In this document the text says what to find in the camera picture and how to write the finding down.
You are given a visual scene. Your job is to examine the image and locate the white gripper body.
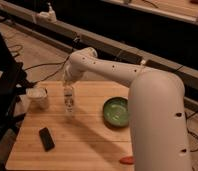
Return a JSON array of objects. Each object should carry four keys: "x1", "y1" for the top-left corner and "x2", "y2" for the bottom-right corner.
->
[{"x1": 63, "y1": 65, "x2": 81, "y2": 85}]

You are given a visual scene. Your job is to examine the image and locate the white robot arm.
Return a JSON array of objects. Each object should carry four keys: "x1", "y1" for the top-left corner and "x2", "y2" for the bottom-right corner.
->
[{"x1": 65, "y1": 47, "x2": 192, "y2": 171}]

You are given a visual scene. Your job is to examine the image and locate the green bowl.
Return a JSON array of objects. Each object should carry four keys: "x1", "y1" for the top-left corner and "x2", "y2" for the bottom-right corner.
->
[{"x1": 102, "y1": 97, "x2": 129, "y2": 127}]

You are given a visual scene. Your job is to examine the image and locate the white plastic bottle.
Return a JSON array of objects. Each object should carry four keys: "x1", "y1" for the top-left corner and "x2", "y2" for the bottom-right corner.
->
[{"x1": 63, "y1": 85, "x2": 74, "y2": 115}]

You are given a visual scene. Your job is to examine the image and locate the white object on rail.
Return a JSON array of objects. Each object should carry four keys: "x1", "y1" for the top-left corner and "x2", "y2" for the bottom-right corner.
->
[{"x1": 37, "y1": 2, "x2": 57, "y2": 22}]

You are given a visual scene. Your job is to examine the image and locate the black floor cable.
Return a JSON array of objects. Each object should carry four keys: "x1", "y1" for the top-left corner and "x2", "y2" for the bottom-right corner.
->
[{"x1": 6, "y1": 36, "x2": 80, "y2": 83}]

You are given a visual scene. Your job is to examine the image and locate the white cup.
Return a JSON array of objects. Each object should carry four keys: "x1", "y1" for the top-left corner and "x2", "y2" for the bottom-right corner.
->
[{"x1": 26, "y1": 87, "x2": 49, "y2": 109}]

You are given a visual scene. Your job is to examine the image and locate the black phone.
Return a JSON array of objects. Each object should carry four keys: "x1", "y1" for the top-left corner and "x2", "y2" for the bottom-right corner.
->
[{"x1": 39, "y1": 128, "x2": 55, "y2": 151}]

